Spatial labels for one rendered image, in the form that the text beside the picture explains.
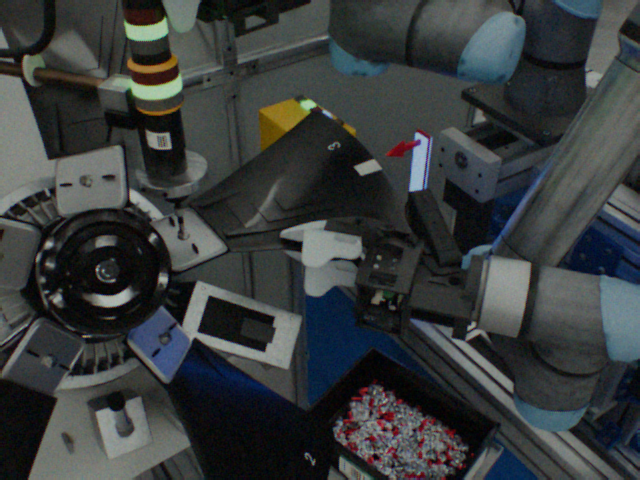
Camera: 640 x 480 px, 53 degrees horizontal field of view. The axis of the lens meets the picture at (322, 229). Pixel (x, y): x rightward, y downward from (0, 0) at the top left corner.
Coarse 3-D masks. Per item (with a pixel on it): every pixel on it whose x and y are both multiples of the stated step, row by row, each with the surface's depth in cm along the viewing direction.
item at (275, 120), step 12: (264, 108) 114; (276, 108) 114; (288, 108) 114; (300, 108) 114; (264, 120) 113; (276, 120) 111; (288, 120) 111; (264, 132) 115; (276, 132) 111; (264, 144) 117
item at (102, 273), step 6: (102, 264) 59; (108, 264) 59; (114, 264) 60; (96, 270) 59; (102, 270) 59; (108, 270) 59; (114, 270) 60; (120, 270) 60; (102, 276) 59; (108, 276) 59; (114, 276) 60; (108, 282) 59
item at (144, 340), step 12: (168, 312) 71; (144, 324) 66; (156, 324) 68; (168, 324) 70; (132, 336) 63; (144, 336) 65; (156, 336) 67; (180, 336) 70; (132, 348) 63; (144, 348) 64; (156, 348) 65; (168, 348) 67; (180, 348) 69; (144, 360) 63; (156, 360) 64; (168, 360) 66; (180, 360) 68; (156, 372) 63; (168, 372) 65
